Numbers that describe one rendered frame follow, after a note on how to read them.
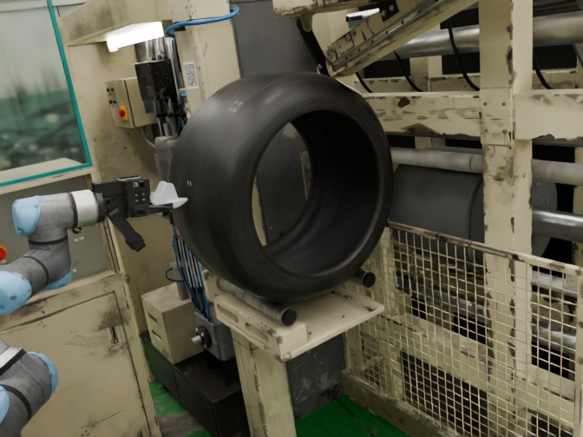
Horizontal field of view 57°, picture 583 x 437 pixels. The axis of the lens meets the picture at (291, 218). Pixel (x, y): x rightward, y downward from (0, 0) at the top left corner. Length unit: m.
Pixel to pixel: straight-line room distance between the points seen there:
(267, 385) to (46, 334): 0.74
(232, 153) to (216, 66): 0.45
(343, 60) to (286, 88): 0.41
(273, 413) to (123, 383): 0.54
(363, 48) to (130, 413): 1.49
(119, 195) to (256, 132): 0.33
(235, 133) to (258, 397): 1.02
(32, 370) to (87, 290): 0.57
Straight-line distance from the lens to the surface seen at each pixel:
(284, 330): 1.40
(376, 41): 1.55
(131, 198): 1.20
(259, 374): 1.89
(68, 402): 2.05
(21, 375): 1.39
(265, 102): 1.25
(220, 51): 1.61
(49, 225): 1.17
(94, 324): 1.96
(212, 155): 1.22
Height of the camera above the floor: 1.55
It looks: 17 degrees down
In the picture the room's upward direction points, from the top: 8 degrees counter-clockwise
